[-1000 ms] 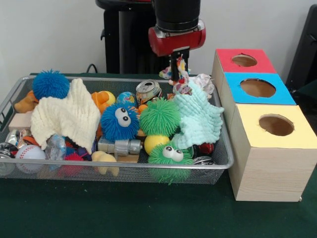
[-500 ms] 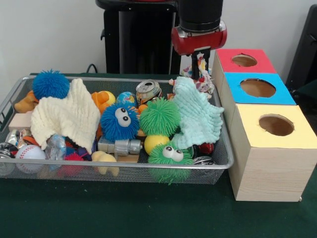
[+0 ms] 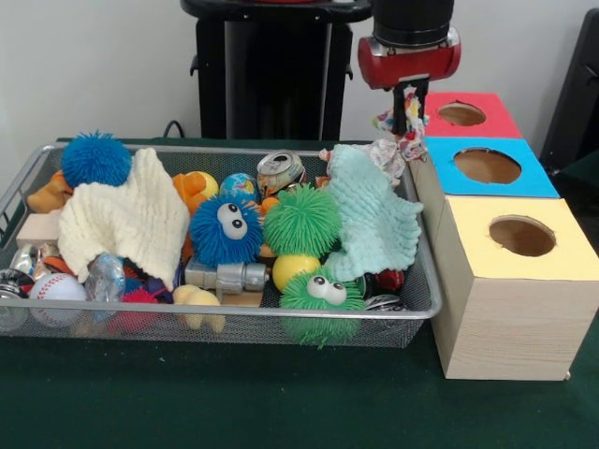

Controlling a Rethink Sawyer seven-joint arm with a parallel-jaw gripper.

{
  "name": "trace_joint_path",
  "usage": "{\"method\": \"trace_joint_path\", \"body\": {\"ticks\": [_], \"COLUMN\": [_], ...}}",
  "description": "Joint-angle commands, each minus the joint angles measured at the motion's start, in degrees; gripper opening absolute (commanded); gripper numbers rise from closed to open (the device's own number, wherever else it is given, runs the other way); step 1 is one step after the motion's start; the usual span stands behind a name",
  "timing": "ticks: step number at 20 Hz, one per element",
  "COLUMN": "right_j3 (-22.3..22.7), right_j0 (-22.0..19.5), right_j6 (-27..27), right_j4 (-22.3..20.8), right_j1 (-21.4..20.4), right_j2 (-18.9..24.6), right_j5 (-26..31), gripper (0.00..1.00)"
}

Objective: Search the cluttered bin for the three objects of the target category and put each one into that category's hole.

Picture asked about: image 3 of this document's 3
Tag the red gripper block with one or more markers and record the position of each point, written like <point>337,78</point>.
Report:
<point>412,65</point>

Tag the colourful patterned cloth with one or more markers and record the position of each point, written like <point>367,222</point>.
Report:
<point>414,140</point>

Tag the cream knitted cloth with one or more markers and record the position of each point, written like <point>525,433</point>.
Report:
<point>126,220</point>

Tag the shallow grey mesh bin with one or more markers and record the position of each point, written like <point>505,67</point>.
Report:
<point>412,318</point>

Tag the wooden box with three holes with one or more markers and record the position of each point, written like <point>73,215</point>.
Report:
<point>515,327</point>

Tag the mint knitted cloth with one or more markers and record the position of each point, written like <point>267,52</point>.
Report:
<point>374,220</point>

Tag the crushed silver can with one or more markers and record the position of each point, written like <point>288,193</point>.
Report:
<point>281,170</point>

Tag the black upright panel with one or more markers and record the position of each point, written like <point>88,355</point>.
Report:
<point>575,93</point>

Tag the globe print ball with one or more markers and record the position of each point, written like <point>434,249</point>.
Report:
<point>238,187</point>

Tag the dark green table cloth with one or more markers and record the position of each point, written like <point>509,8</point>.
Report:
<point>585,187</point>
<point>281,397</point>

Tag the yellow ball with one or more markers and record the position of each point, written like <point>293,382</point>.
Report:
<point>292,271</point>

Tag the green spiky googly-eyed ball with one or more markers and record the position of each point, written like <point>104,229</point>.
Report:
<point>313,306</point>

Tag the blue spiky googly-eyed ball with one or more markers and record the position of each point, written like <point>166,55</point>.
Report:
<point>215,238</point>
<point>96,159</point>

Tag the white baseball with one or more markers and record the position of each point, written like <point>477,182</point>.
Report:
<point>56,292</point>

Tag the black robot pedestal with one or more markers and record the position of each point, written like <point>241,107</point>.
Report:
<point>210,70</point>

